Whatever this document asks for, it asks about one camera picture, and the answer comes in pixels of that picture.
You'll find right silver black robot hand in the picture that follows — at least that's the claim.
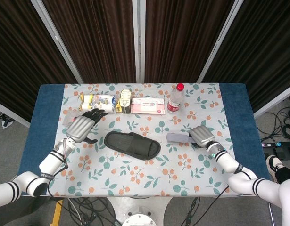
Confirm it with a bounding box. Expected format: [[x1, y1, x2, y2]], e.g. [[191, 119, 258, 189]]
[[188, 125, 216, 149]]

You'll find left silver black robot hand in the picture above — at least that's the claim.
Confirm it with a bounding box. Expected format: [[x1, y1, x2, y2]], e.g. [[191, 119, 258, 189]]
[[66, 108, 109, 145]]

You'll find grey cleaning brush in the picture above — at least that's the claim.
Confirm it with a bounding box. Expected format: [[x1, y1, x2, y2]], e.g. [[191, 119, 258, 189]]
[[166, 133, 195, 143]]

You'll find black rubber slipper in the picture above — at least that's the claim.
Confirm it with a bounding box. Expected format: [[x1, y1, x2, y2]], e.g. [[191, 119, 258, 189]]
[[104, 131, 161, 160]]

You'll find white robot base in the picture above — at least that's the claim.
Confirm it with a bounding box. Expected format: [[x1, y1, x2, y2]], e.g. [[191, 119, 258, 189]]
[[107, 196, 176, 226]]

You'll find clear bag with red items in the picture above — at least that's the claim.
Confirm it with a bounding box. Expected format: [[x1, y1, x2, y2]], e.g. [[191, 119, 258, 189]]
[[62, 114, 82, 128]]

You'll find white bag rolls pack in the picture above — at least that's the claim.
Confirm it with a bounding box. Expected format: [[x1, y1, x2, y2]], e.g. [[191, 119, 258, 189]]
[[78, 93, 121, 113]]

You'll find blue table cover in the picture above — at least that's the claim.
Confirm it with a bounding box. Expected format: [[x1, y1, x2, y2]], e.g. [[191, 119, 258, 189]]
[[17, 83, 270, 196]]

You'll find clear water bottle red cap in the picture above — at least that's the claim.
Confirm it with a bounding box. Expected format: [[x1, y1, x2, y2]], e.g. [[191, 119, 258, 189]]
[[167, 83, 185, 114]]

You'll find black and gold tin can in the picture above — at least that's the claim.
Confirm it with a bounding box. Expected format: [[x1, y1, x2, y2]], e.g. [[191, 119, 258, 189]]
[[117, 89, 133, 114]]

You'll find pink wet wipes pack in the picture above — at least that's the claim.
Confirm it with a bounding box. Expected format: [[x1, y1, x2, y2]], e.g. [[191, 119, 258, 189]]
[[131, 97, 166, 115]]

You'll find black power strip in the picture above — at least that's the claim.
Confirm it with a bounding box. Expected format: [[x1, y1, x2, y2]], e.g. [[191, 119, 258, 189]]
[[261, 140, 290, 149]]

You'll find floral print tablecloth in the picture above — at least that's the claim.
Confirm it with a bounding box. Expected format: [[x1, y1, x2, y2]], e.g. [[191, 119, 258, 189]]
[[47, 82, 239, 197]]

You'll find white black sneaker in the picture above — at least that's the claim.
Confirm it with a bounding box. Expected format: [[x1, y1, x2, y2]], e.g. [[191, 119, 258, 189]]
[[266, 155, 284, 183]]

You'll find dark fabric screen panel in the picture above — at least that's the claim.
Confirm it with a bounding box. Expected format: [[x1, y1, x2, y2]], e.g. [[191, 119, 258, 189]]
[[0, 0, 83, 128], [133, 0, 244, 83], [198, 0, 290, 118], [31, 0, 145, 83]]

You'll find black trouser leg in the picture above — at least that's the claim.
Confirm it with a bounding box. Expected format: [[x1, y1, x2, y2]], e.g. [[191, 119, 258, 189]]
[[276, 164, 290, 185]]

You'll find black floor cable bundle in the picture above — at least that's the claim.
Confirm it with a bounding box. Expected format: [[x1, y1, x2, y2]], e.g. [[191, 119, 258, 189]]
[[68, 197, 118, 226], [255, 94, 290, 142]]

